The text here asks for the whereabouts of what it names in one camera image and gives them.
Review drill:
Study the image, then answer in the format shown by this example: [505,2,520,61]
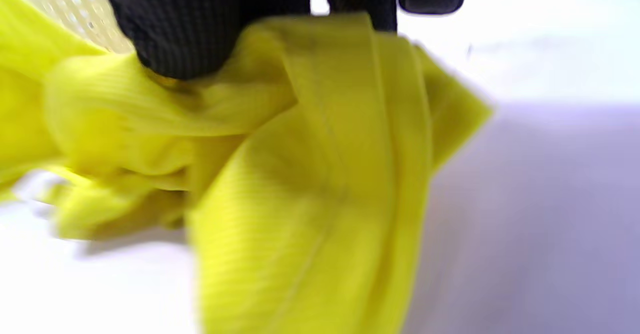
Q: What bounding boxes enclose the person's right hand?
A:
[95,0,473,81]

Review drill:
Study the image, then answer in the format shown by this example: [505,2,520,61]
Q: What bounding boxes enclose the yellow perforated plastic basket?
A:
[25,0,136,55]

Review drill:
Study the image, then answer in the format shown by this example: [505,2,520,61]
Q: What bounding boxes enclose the yellow t-shirt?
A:
[0,0,493,334]

